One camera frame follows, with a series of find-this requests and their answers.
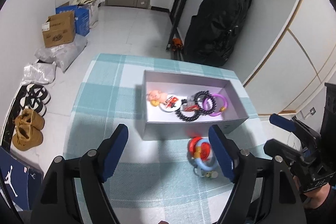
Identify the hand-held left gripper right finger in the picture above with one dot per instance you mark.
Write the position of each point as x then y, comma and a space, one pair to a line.
221, 153

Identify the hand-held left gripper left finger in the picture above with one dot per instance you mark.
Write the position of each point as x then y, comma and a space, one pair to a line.
115, 150

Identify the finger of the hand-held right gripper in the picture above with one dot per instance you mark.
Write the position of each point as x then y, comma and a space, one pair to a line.
281, 121
278, 148

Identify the grey cardboard box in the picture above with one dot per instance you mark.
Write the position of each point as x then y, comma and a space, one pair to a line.
162, 132

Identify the pink pig toy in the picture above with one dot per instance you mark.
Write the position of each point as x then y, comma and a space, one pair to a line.
155, 96

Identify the white round badge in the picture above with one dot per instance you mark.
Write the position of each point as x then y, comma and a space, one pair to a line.
170, 103

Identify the person's right forearm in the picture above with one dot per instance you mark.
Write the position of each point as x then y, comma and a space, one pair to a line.
328, 212

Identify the person's right hand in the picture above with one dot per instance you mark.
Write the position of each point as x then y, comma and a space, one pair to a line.
319, 196

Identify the teal checkered tablecloth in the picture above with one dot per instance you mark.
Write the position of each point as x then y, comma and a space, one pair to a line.
105, 98

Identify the white wardrobe with wood trim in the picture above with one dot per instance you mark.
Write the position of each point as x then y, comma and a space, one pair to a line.
302, 43

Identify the brown suede boot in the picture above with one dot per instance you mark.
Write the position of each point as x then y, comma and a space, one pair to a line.
26, 138
30, 120

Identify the black and white sneaker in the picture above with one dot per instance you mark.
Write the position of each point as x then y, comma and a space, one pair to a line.
32, 106
39, 92

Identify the blue shoe box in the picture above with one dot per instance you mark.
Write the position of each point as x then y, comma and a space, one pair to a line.
15, 176

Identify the small grey plastic package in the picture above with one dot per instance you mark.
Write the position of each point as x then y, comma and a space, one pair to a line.
39, 73

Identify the large grey plastic package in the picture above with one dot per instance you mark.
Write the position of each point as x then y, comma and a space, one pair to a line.
65, 53

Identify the black backpack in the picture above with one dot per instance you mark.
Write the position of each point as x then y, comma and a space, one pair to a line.
218, 24

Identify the orange and black object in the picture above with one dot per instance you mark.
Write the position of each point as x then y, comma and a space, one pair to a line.
176, 45

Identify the blue cardboard box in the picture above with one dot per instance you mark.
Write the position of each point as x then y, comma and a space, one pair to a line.
82, 22

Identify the brown cardboard box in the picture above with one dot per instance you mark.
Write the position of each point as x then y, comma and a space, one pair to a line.
57, 29

